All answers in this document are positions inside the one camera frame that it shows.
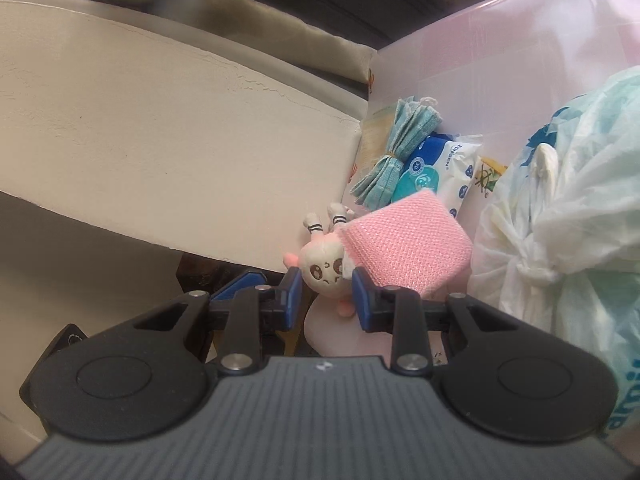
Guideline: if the pink printed table cover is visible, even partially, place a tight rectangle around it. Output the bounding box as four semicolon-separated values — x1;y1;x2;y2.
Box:
302;0;640;466

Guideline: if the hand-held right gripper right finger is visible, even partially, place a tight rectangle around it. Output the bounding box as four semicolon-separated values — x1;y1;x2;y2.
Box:
351;267;543;377

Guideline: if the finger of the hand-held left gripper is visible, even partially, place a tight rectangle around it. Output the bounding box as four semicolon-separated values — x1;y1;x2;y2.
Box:
210;270;268;304

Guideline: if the pale green plastic bag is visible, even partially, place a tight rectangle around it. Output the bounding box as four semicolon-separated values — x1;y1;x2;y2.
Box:
472;65;640;441

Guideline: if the pink and white plush toy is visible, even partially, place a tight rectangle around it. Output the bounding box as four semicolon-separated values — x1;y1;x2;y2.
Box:
282;202;373;318

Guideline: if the pink knitted cloth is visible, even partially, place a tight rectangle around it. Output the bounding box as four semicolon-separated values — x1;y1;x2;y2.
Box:
340;190;473;301

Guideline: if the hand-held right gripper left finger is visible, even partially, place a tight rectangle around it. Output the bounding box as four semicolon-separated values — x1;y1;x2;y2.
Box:
131;266;304;377

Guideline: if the beige cloth cover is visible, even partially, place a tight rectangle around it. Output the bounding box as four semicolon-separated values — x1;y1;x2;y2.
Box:
0;0;377;97

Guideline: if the blue and white wet wipes pack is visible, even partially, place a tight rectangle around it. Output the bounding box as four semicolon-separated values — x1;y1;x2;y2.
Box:
390;132;483;221

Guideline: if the small yellow-green printed packet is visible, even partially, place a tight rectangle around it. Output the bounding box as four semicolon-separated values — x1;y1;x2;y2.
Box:
475;155;511;201

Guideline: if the blue towel with rubber band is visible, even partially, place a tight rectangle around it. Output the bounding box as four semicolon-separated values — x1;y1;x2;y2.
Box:
350;97;443;208

